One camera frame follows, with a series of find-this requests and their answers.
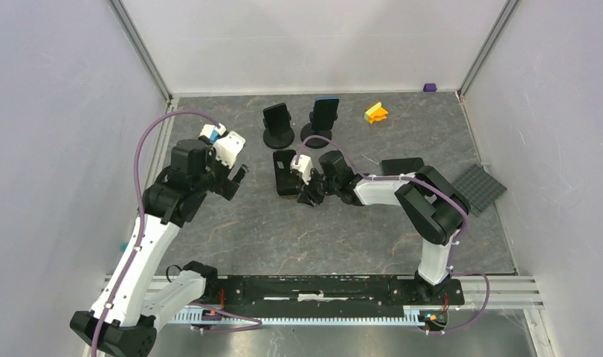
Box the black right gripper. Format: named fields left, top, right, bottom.
left=296, top=167, right=339, bottom=208

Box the black round base phone stand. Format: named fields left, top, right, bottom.
left=300, top=123, right=332, bottom=149

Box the teal edged black phone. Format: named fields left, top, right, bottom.
left=262, top=103, right=291, bottom=136

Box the blue edged black phone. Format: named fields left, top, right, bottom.
left=311, top=97, right=340, bottom=132

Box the grey stand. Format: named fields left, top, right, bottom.
left=280, top=193, right=299, bottom=200

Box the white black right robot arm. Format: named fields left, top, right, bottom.
left=290, top=150, right=469, bottom=303

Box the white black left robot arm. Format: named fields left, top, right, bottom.
left=70, top=132, right=248, bottom=356

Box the white blue toy block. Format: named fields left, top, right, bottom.
left=198, top=124, right=225, bottom=145

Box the yellow orange toy block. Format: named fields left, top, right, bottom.
left=364, top=101, right=388, bottom=124

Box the purple toy block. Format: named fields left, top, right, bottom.
left=422, top=83, right=437, bottom=92

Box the grey lego baseplate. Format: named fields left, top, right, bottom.
left=452, top=164, right=507, bottom=216

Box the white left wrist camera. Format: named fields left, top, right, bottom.
left=210, top=124, right=246, bottom=169

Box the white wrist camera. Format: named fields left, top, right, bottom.
left=290, top=154, right=314, bottom=185
left=210, top=124, right=246, bottom=169

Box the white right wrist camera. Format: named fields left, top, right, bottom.
left=290, top=154, right=314, bottom=185

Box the aluminium frame rail left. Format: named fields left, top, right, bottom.
left=113, top=96, right=180, bottom=254

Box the aluminium frame rail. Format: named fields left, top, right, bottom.
left=113, top=96, right=180, bottom=254
left=457, top=0, right=520, bottom=102

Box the light blue toothed rail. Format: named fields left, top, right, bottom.
left=169, top=306, right=425, bottom=327

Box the aluminium frame rail right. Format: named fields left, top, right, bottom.
left=457, top=0, right=520, bottom=102

